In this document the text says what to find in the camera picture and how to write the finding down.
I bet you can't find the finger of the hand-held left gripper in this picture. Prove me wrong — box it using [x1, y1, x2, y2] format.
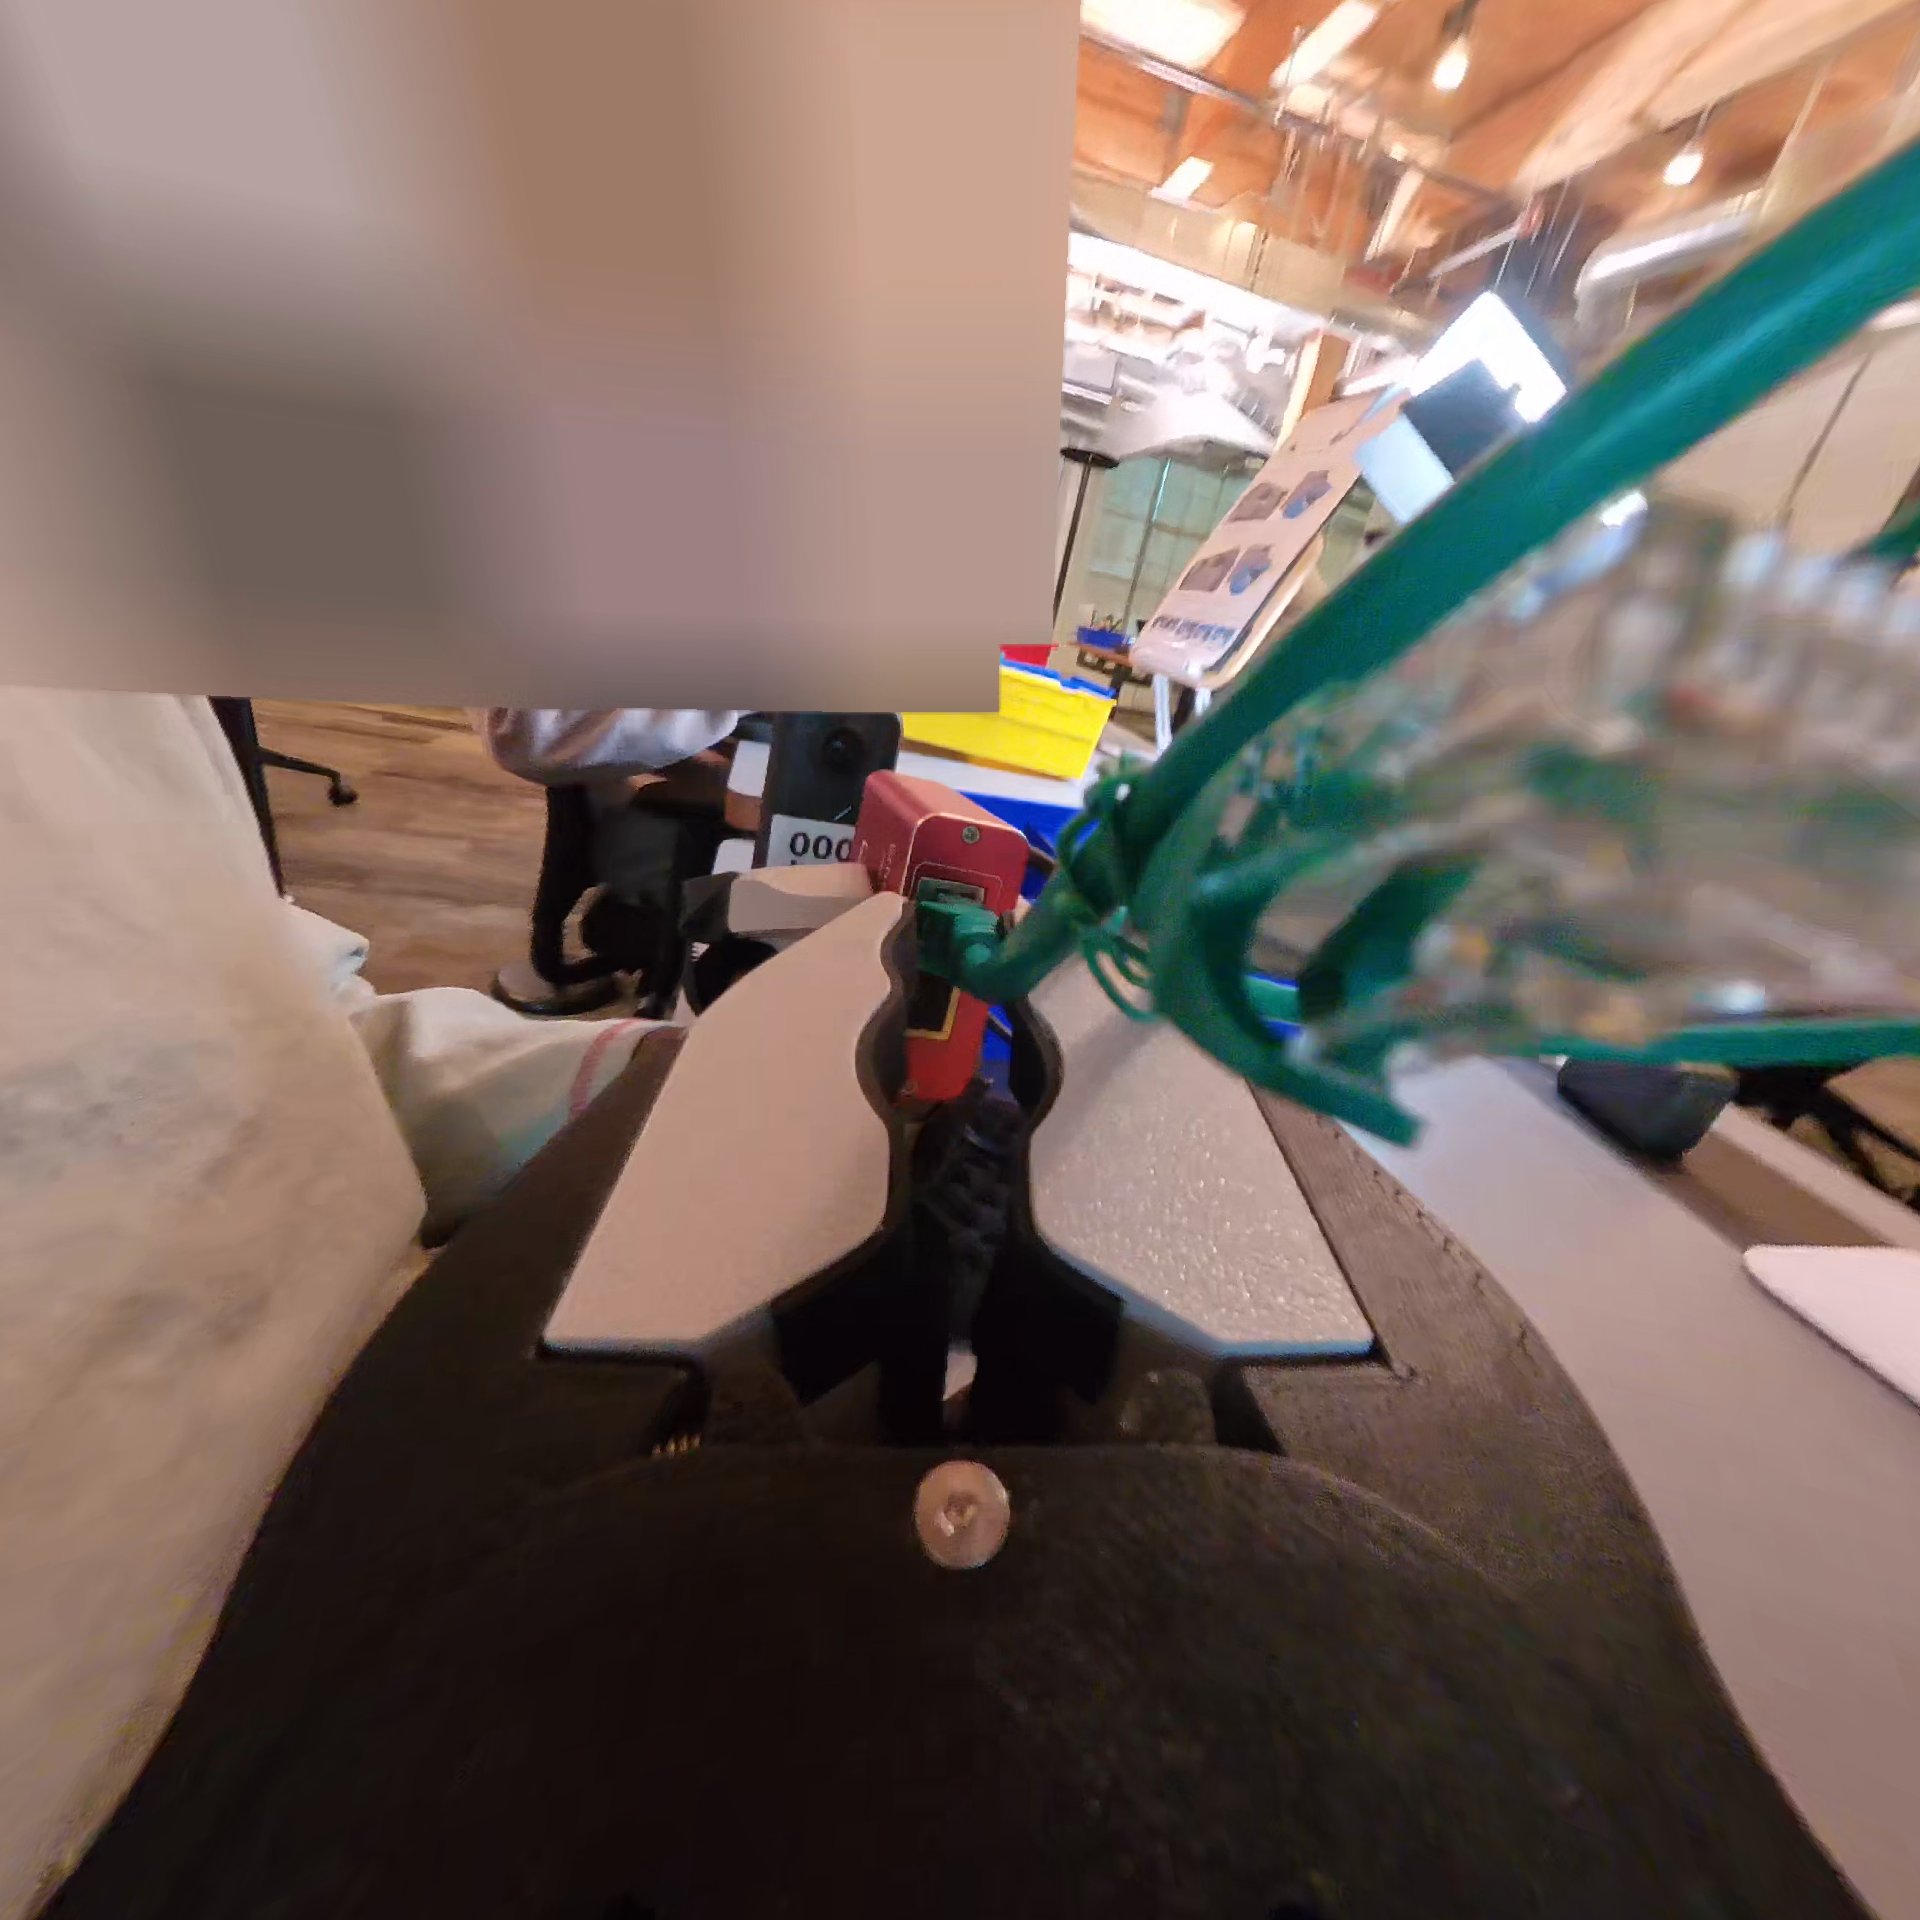
[723, 864, 876, 939]

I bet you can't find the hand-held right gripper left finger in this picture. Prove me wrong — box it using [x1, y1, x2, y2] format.
[542, 895, 910, 1364]

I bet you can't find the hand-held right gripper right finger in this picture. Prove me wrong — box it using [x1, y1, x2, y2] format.
[1027, 957, 1380, 1364]

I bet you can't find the red port adapter box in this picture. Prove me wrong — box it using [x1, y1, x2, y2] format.
[851, 773, 1034, 1105]

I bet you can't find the green cable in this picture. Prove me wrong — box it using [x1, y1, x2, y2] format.
[910, 141, 1920, 1148]

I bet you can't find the blue bin with divider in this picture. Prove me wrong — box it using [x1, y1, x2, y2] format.
[958, 773, 1085, 861]

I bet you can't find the small yellow bin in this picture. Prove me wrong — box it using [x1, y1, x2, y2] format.
[899, 656, 1124, 783]

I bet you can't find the black floor lamp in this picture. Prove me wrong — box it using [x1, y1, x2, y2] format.
[1054, 444, 1112, 622]

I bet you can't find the black power brick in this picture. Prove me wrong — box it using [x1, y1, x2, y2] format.
[1555, 1054, 1739, 1159]

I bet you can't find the white poster board stand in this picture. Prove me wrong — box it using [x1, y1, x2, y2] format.
[1130, 389, 1413, 694]

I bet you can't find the black office chair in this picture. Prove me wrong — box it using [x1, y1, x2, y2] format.
[209, 694, 362, 811]

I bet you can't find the white paper sheet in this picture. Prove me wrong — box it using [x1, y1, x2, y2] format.
[1741, 1246, 1920, 1403]

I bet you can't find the studio light panel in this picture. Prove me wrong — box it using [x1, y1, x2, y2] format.
[1364, 285, 1575, 526]

